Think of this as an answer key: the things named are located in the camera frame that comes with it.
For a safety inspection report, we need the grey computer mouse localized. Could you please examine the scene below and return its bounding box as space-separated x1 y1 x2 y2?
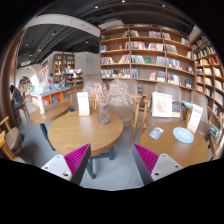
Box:
149 127 164 140

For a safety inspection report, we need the round wooden table right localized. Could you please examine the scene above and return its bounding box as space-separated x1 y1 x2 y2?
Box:
138 122 209 167

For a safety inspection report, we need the round blue mouse pad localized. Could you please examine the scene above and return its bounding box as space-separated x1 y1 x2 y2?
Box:
173 127 194 144

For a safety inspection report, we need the seated person in black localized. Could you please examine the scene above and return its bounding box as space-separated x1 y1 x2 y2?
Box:
9 84 22 110

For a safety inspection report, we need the white sign stand right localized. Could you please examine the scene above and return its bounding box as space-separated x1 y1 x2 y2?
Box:
187 105 203 133

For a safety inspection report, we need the white sign stand left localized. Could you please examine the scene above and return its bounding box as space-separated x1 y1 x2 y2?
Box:
38 99 45 114

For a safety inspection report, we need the blue orange display counter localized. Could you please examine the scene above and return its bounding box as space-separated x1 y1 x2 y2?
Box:
26 87 69 106

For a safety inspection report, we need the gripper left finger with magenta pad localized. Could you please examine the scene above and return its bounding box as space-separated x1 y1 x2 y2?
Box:
42 144 91 185

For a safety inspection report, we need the large wooden bookshelf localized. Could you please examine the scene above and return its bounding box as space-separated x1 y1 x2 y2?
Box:
99 24 195 90

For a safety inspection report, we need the white picture card stand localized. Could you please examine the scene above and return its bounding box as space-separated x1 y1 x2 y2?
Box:
152 92 172 118

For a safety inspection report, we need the wooden chair with beige cushion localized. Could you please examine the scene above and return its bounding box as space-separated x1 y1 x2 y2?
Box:
108 94 144 143

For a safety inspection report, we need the round wooden table centre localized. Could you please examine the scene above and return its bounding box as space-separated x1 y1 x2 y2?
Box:
48 110 123 179

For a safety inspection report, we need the white sign stand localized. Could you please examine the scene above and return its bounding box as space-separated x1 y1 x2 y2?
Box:
187 105 203 133
77 92 90 116
38 99 45 114

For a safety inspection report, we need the wooden chair far left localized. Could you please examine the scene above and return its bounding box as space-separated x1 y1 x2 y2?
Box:
0 117 22 160

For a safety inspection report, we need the white sign stand centre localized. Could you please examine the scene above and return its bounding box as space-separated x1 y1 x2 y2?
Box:
77 92 90 116

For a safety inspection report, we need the round wooden table left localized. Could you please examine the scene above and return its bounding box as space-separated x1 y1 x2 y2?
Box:
29 101 70 141

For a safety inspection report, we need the right side bookshelf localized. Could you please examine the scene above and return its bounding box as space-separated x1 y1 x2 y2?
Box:
191 34 224 159

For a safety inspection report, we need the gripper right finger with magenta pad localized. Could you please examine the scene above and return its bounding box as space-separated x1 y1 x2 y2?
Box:
132 144 182 185

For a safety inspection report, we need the round wooden table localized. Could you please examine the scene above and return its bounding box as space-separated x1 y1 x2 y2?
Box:
48 110 123 179
138 122 209 167
29 101 70 141

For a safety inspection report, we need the distant wooden bookshelf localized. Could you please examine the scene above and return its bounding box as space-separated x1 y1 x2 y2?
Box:
53 54 75 81

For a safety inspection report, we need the glass vase with dried flowers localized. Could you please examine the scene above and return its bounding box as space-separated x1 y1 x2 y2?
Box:
88 79 134 125

